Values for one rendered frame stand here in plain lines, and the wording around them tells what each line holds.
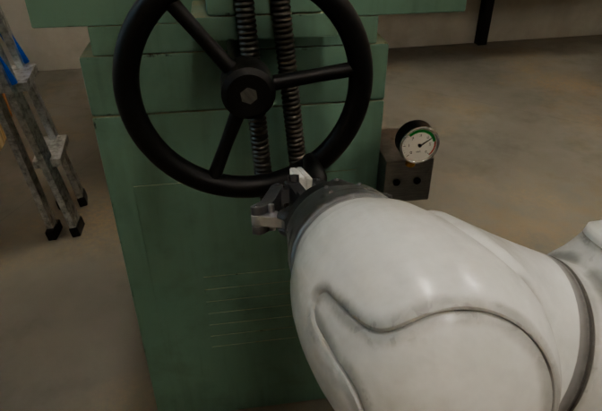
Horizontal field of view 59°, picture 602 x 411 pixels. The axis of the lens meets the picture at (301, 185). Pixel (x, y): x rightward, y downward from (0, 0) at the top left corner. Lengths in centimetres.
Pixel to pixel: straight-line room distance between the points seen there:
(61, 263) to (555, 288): 158
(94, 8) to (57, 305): 101
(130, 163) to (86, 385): 68
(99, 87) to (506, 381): 70
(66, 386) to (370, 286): 123
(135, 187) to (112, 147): 8
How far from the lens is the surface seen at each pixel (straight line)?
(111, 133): 84
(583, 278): 31
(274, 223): 45
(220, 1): 66
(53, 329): 155
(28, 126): 168
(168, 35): 77
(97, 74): 80
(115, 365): 141
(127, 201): 89
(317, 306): 25
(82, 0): 78
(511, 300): 22
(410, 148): 82
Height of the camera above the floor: 103
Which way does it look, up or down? 32 degrees down
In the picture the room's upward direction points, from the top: straight up
